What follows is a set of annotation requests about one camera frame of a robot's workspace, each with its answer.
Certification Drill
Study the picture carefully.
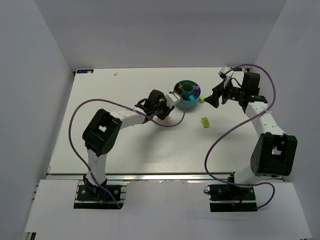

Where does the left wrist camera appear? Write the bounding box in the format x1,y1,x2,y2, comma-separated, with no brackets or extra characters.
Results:
164,92,181,108

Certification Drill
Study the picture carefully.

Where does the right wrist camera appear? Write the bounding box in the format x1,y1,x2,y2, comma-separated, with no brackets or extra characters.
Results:
218,66,234,88

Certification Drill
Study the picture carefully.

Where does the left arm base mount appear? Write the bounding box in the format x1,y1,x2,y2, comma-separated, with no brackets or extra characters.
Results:
73,181,127,210

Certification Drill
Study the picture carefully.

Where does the left dark blue table label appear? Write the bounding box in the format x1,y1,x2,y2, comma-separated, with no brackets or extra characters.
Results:
76,69,94,74

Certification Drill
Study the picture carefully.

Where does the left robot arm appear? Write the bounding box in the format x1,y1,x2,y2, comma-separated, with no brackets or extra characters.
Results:
82,90,181,199

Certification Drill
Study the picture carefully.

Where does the teal round divided container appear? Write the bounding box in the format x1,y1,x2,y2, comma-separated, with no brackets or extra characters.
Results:
173,80,201,110

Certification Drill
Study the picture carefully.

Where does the small lime lego by container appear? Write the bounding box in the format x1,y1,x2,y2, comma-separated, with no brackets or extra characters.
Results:
198,96,205,104

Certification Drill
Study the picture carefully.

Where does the purple orange lego stack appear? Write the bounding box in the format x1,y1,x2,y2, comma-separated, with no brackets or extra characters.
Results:
193,85,200,98

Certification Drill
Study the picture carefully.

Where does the dark blue table label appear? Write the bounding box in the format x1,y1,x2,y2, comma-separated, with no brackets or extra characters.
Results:
76,69,94,74
233,67,243,72

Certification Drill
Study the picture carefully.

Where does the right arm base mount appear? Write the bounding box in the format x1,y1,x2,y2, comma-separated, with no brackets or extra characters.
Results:
203,184,258,213

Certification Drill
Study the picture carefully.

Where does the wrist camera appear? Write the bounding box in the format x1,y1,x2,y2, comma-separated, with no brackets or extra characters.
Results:
164,92,181,108
218,66,234,88

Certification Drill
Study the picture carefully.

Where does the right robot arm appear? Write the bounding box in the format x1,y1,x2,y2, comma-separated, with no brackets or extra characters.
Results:
204,67,298,185

